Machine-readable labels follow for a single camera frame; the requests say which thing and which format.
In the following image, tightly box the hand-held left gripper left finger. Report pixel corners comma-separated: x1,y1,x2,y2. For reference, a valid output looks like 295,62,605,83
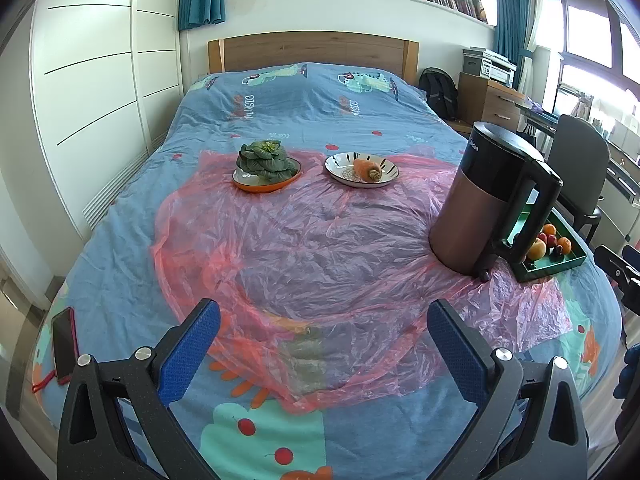
56,298,222,480

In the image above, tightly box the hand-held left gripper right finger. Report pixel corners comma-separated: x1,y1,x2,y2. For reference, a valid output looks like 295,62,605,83
426,299,588,480

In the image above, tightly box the green tray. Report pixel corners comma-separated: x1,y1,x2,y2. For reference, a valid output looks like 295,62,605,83
509,208,588,282

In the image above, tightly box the dark blue cloth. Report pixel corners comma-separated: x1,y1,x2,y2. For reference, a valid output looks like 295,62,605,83
616,344,640,401

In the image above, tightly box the blue printed blanket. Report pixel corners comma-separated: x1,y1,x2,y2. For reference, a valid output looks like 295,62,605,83
32,62,623,480

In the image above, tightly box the grey chair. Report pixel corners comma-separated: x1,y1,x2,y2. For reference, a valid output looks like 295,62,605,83
542,114,612,246

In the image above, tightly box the red phone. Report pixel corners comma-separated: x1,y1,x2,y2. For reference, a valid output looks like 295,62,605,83
51,307,78,386

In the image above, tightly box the copper electric kettle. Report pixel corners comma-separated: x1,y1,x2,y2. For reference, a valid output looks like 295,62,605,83
429,121,563,282

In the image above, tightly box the pink plastic sheet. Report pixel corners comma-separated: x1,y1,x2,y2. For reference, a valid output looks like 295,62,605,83
150,146,573,401

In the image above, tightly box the orange bowl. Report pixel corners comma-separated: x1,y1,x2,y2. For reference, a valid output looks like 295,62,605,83
232,157,302,193

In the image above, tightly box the carrot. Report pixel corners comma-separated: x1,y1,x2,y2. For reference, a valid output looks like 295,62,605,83
352,159,383,182

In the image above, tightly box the wooden drawer cabinet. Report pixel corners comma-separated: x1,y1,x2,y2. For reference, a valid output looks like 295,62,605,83
457,72,528,136

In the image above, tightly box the green bok choy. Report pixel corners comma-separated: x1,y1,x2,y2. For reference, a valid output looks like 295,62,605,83
236,140,296,181

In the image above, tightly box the white patterned plate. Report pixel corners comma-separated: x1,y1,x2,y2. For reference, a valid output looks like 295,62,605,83
324,152,400,188

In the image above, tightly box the white printer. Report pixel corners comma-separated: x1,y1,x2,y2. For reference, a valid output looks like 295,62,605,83
462,47,517,86

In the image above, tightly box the window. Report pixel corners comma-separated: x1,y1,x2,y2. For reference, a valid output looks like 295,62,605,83
540,0,640,126

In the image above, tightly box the black backpack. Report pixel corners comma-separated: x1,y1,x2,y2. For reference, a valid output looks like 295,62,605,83
418,67,459,121

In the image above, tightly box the white wardrobe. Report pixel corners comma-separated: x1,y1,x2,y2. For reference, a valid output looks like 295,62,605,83
30,0,186,241

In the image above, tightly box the wooden headboard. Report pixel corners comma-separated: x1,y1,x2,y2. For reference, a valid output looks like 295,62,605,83
207,31,420,83

